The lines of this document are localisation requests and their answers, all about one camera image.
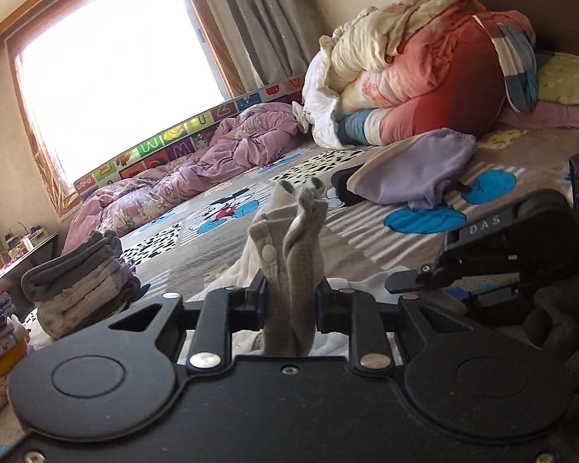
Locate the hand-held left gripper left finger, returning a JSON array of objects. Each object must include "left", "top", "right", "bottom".
[{"left": 107, "top": 270, "right": 267, "bottom": 373}]

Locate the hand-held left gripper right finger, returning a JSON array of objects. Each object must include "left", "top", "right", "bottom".
[{"left": 316, "top": 277, "right": 437, "bottom": 372}]

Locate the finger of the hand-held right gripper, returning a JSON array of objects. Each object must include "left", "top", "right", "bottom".
[
  {"left": 386, "top": 251, "right": 470, "bottom": 296},
  {"left": 448, "top": 284, "right": 532, "bottom": 325}
]

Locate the grey and white quilted garment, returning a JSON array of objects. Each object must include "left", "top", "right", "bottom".
[{"left": 193, "top": 177, "right": 418, "bottom": 358}]

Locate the person's right hand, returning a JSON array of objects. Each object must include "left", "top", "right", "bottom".
[{"left": 523, "top": 289, "right": 579, "bottom": 426}]

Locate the cartoon mouse printed blanket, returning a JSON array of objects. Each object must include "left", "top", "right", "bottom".
[{"left": 0, "top": 128, "right": 579, "bottom": 463}]

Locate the lilac garment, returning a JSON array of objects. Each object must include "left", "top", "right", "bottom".
[{"left": 346, "top": 128, "right": 478, "bottom": 211}]

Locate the black cloth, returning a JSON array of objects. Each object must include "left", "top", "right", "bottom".
[{"left": 330, "top": 166, "right": 368, "bottom": 206}]

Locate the purple duvet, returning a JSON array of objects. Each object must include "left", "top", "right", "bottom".
[{"left": 62, "top": 103, "right": 315, "bottom": 254}]

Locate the white lilac-edged folded garment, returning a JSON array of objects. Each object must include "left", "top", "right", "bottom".
[{"left": 42, "top": 263, "right": 137, "bottom": 320}]

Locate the yellow-green pillow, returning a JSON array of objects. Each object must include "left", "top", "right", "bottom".
[{"left": 535, "top": 52, "right": 579, "bottom": 113}]

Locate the cream folded garment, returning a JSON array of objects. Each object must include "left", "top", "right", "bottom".
[{"left": 37, "top": 277, "right": 142, "bottom": 340}]

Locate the colourful alphabet foam mat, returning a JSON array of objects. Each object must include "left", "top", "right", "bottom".
[{"left": 74, "top": 74, "right": 310, "bottom": 199}]

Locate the pink and red quilt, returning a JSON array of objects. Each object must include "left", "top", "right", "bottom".
[{"left": 337, "top": 2, "right": 539, "bottom": 146}]

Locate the grey folded garment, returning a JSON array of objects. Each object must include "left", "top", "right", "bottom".
[{"left": 21, "top": 229, "right": 122, "bottom": 302}]

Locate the white quilt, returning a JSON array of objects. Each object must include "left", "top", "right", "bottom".
[{"left": 293, "top": 34, "right": 370, "bottom": 151}]

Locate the dark desk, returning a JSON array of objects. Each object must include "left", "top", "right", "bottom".
[{"left": 0, "top": 230, "right": 59, "bottom": 291}]

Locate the cream quilt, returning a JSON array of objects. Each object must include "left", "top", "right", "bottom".
[{"left": 327, "top": 0, "right": 486, "bottom": 113}]

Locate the orange sheer curtain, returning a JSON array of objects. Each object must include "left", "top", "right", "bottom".
[{"left": 26, "top": 120, "right": 80, "bottom": 215}]

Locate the desk clutter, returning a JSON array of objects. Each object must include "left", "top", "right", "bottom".
[{"left": 0, "top": 222, "right": 46, "bottom": 271}]

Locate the floral folded garment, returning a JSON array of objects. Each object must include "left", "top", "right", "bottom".
[{"left": 0, "top": 325, "right": 26, "bottom": 368}]

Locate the yellow folded sweater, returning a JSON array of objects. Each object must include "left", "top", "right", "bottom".
[{"left": 0, "top": 342, "right": 30, "bottom": 392}]

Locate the window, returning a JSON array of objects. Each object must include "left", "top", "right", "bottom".
[{"left": 7, "top": 0, "right": 252, "bottom": 214}]

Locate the grey curtain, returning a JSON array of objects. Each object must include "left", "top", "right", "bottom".
[{"left": 211, "top": 0, "right": 315, "bottom": 88}]

